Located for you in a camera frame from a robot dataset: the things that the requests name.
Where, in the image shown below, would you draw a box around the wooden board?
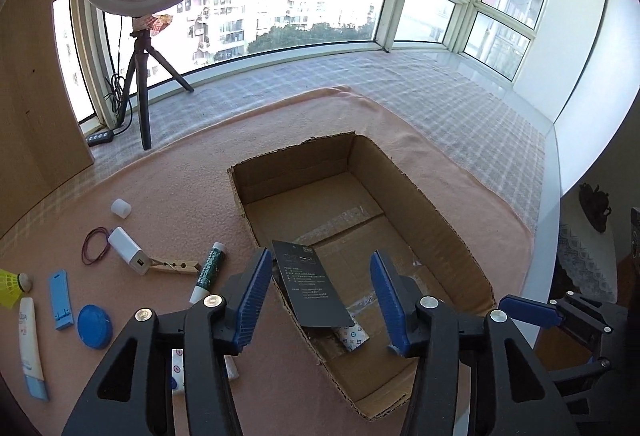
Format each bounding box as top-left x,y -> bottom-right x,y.
0,0 -> 96,237

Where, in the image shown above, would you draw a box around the dark red rubber bands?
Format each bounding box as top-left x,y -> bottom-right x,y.
81,227 -> 111,265

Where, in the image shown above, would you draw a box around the yellow shuttlecock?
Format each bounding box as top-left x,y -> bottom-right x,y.
0,268 -> 33,309

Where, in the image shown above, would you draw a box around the black tripod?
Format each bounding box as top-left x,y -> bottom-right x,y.
119,13 -> 195,151

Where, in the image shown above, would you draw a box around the white window frame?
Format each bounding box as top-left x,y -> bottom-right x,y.
50,0 -> 561,127

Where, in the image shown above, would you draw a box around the blue round lid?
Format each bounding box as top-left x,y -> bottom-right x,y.
77,304 -> 113,349

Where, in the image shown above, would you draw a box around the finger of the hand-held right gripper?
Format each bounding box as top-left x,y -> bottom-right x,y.
545,357 -> 612,387
498,291 -> 616,348

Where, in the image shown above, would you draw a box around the ring light cable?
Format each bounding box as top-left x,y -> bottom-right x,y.
102,10 -> 131,137

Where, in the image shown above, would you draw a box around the cardboard box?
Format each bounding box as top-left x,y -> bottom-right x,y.
227,132 -> 496,421

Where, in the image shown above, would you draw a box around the white lotion tube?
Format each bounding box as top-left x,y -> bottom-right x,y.
17,297 -> 51,402

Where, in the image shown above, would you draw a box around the green glue stick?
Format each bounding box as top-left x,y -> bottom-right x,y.
189,242 -> 227,307

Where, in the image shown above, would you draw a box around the apartment buildings outside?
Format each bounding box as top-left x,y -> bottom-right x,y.
180,0 -> 391,66

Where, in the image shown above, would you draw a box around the wooden clothespin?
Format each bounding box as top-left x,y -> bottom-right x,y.
149,256 -> 202,277

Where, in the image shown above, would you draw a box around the black card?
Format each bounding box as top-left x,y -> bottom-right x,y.
271,240 -> 353,329

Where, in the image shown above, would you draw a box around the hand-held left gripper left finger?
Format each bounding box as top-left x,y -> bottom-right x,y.
62,247 -> 275,436

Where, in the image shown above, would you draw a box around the dark figurine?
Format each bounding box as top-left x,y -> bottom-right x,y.
579,183 -> 613,233

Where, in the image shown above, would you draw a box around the white lace cloth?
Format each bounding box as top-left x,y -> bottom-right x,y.
555,223 -> 621,301

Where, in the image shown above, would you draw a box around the pink blanket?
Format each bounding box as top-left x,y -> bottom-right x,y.
0,86 -> 533,436

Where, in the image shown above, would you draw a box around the white dotted small box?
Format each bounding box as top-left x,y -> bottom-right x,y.
170,348 -> 187,397

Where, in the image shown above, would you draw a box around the white plug charger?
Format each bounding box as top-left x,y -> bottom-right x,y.
107,227 -> 152,275

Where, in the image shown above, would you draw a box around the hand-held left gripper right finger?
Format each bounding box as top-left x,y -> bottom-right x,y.
369,251 -> 581,436

